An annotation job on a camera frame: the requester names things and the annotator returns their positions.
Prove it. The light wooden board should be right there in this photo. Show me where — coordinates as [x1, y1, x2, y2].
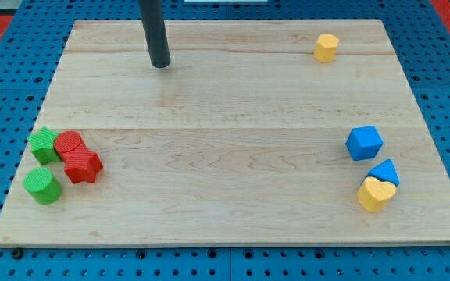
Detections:
[0, 20, 450, 248]

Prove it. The yellow hexagon block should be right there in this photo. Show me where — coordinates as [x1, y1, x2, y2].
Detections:
[313, 34, 339, 62]

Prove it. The blue cube block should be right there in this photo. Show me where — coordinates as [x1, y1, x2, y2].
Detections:
[345, 126, 384, 161]

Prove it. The red star block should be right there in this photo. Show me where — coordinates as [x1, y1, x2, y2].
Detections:
[62, 146, 103, 183]

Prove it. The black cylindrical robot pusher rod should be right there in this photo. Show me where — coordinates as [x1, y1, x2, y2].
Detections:
[138, 0, 171, 69]

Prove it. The red cylinder block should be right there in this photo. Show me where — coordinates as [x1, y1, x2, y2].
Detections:
[54, 130, 84, 157]

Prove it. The yellow heart block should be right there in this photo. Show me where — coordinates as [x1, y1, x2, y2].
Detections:
[357, 176, 397, 213]

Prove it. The blue triangle block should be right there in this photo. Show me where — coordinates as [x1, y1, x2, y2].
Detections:
[367, 158, 400, 187]

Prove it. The green star block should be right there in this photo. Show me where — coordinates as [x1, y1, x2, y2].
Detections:
[27, 126, 62, 165]

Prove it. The green cylinder block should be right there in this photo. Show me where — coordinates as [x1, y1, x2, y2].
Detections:
[23, 167, 62, 205]

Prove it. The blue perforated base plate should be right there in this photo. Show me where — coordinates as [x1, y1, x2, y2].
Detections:
[0, 0, 450, 280]

